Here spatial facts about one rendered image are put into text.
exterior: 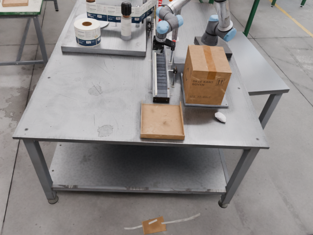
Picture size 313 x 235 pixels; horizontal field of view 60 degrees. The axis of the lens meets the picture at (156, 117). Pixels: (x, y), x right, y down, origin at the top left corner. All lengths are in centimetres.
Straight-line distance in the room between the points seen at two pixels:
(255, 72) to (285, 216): 120
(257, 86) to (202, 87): 57
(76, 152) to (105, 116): 70
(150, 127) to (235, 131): 54
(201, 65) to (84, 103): 79
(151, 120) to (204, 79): 42
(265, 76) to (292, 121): 116
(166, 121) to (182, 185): 65
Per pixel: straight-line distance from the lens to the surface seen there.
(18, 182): 256
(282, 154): 298
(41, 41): 329
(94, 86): 195
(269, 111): 243
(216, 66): 173
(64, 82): 201
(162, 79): 194
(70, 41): 236
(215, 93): 180
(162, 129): 164
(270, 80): 231
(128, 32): 235
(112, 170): 219
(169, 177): 218
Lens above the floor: 204
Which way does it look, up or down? 45 degrees down
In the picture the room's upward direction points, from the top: 7 degrees clockwise
